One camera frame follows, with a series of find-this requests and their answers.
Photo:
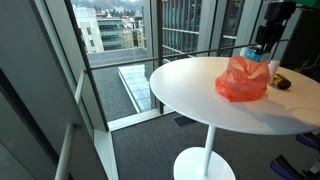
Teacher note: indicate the orange plastic bag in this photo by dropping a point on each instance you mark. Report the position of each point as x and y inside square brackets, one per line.
[245, 83]

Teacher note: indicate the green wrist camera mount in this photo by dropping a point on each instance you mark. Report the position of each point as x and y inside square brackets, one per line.
[308, 2]

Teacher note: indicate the white and blue mint container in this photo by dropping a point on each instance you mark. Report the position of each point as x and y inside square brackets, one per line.
[250, 54]

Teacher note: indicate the dark bottle with yellow label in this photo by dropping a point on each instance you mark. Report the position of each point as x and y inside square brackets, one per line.
[282, 82]

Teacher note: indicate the blue and black floor equipment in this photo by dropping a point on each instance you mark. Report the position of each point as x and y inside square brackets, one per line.
[308, 140]
[286, 168]

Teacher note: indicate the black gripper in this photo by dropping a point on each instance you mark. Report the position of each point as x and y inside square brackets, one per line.
[276, 20]

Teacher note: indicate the dark metal window rail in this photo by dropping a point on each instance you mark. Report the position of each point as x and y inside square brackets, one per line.
[140, 60]

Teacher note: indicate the white handrail post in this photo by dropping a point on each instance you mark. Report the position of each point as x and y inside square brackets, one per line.
[65, 153]

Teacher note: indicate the white table pedestal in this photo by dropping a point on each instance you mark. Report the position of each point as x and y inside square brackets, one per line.
[209, 156]

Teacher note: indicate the dark floor vent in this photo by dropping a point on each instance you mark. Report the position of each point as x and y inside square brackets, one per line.
[184, 120]

